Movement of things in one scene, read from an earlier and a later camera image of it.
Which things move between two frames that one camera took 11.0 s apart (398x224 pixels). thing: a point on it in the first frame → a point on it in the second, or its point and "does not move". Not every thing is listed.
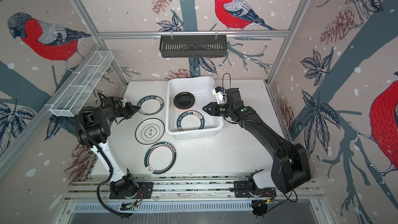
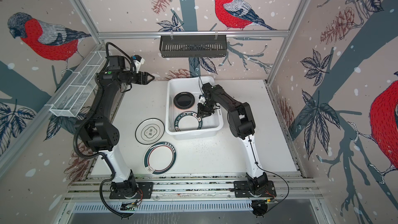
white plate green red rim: x=159 y=157 does not move
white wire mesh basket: x=81 y=84 does not move
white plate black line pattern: x=149 y=131 does not move
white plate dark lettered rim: x=150 y=105 → x=187 y=121
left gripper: x=130 y=111 → x=144 y=76
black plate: x=184 y=100 does not move
